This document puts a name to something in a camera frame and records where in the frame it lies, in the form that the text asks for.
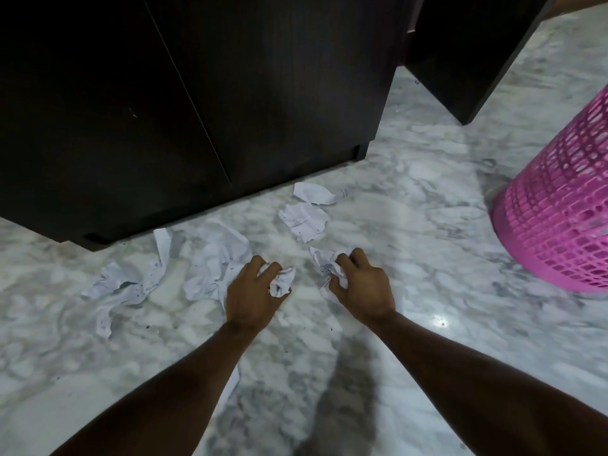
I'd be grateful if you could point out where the person's right hand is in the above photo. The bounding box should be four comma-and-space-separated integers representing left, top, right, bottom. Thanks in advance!
328, 248, 398, 326

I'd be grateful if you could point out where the person's left hand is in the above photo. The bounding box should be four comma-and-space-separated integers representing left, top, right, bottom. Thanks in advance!
225, 255, 291, 329

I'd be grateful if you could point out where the small white paper ball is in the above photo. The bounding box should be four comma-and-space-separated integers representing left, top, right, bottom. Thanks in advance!
258, 262, 296, 299

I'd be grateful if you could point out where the printed white paper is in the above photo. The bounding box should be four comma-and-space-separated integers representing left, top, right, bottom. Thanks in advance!
309, 246, 355, 305

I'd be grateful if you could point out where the person's left forearm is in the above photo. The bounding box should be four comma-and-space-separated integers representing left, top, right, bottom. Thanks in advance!
49, 321, 259, 456

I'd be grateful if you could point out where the person's right forearm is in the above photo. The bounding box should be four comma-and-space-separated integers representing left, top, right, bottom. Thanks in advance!
365, 312, 608, 456

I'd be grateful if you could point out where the torn crumpled white paper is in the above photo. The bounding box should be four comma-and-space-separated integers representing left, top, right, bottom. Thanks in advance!
277, 202, 331, 244

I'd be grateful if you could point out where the large crumpled white paper sheet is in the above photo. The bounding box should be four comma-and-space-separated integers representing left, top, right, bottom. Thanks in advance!
182, 220, 253, 310

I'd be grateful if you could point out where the rolled crumpled white paper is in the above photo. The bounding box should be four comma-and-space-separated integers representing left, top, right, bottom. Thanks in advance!
293, 181, 352, 206

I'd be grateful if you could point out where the long crumpled white paper strip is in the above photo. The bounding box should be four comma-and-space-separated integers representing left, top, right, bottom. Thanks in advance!
80, 227, 173, 339

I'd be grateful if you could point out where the large dark wooden cabinet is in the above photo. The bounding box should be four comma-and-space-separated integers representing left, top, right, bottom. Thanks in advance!
0, 0, 420, 252

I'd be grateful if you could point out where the pink plastic mesh basket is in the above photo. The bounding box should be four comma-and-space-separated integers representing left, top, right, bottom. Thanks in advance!
490, 84, 608, 295

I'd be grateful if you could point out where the narrow dark wooden cabinet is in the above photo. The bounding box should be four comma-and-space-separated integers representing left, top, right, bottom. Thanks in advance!
405, 0, 560, 126

